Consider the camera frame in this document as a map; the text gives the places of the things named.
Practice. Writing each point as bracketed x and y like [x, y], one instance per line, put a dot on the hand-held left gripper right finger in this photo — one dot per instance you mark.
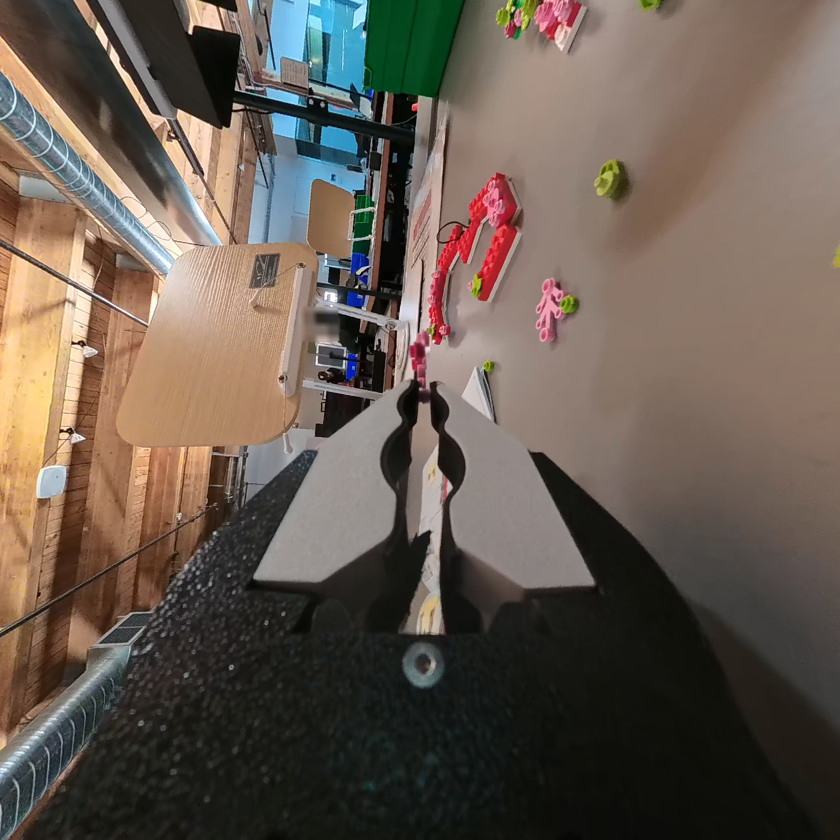
[512, 518]

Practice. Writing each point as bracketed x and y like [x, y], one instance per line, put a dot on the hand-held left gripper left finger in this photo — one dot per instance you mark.
[334, 518]

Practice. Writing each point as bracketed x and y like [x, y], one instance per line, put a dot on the pink lego flower stem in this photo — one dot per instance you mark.
[420, 351]

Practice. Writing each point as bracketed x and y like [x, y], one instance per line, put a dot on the light pink lego stem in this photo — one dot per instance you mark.
[550, 312]

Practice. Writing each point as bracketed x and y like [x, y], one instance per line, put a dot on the red lego section with pink flowers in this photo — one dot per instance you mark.
[438, 302]

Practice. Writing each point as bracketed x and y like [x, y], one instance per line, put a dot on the white-edged lego section with flowers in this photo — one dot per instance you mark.
[554, 16]

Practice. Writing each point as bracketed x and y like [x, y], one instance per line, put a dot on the large light wood chair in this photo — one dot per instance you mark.
[210, 341]

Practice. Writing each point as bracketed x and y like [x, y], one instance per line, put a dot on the white track spotlight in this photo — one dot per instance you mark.
[88, 351]
[75, 436]

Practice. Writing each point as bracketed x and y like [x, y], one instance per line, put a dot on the small light wood chair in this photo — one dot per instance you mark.
[328, 216]

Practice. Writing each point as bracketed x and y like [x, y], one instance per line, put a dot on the flat printed cardboard box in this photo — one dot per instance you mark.
[423, 216]

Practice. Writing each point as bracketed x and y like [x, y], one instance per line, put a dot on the black metal pole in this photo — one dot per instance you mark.
[328, 115]

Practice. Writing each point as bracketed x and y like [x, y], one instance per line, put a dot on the black hanging ceiling panel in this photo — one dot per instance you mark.
[197, 72]

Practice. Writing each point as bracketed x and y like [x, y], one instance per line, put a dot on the green plastic bin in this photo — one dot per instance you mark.
[407, 46]

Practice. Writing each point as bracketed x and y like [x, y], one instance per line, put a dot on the silver ventilation duct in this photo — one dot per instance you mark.
[65, 164]
[52, 735]

